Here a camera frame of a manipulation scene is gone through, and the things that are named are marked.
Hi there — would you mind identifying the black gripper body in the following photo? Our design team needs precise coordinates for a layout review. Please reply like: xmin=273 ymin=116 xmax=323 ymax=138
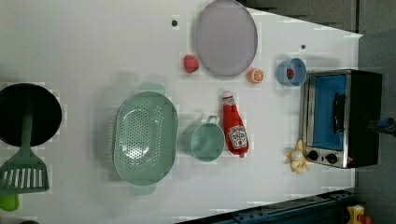
xmin=368 ymin=118 xmax=396 ymax=136

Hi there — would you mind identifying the black silver toaster oven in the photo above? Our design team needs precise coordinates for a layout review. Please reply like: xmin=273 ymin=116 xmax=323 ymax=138
xmin=302 ymin=69 xmax=382 ymax=169

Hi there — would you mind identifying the yellow toy object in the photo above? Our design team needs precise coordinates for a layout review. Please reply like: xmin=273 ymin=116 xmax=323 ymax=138
xmin=347 ymin=204 xmax=373 ymax=224

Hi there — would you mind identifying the blue small bowl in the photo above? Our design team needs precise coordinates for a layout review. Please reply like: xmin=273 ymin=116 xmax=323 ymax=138
xmin=276 ymin=58 xmax=307 ymax=87

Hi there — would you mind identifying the orange slice toy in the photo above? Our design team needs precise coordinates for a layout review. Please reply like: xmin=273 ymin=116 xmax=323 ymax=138
xmin=247 ymin=68 xmax=264 ymax=84

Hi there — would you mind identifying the red plush ketchup bottle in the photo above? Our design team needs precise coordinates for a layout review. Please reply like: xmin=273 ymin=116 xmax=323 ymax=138
xmin=222 ymin=91 xmax=248 ymax=158

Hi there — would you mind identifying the green measuring cup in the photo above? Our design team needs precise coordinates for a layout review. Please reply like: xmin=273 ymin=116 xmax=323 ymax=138
xmin=181 ymin=115 xmax=225 ymax=162

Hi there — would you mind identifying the lilac round plate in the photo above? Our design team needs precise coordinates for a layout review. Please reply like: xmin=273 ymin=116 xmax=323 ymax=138
xmin=194 ymin=0 xmax=258 ymax=76

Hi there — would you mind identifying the red toy strawberry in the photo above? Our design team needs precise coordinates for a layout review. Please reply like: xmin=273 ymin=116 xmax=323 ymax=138
xmin=183 ymin=55 xmax=199 ymax=74

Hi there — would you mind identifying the green perforated colander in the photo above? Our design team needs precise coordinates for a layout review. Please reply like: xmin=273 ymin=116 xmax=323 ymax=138
xmin=113 ymin=82 xmax=178 ymax=196

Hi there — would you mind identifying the green slotted spatula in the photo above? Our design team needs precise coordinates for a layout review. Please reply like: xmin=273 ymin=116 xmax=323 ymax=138
xmin=0 ymin=105 xmax=50 ymax=194

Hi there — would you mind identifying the black frying pan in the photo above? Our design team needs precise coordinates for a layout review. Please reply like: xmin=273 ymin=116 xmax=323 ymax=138
xmin=0 ymin=83 xmax=63 ymax=147

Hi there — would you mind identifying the lime green cup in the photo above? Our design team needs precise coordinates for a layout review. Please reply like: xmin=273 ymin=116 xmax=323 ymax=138
xmin=0 ymin=194 xmax=20 ymax=212

